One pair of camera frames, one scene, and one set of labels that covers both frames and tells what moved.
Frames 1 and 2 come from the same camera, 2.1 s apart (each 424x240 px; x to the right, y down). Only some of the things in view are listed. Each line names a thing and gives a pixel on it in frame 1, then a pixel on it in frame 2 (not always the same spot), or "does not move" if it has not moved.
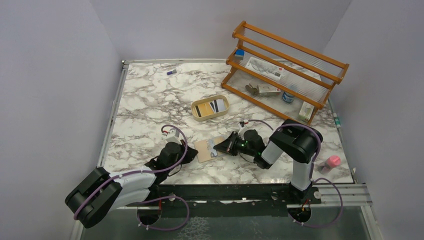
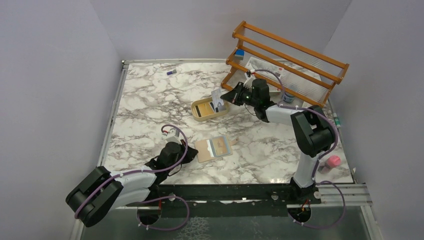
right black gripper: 230,144 → 238,94
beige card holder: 203,152 does not move
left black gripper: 187,153 does not move
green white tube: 337,120 does not move
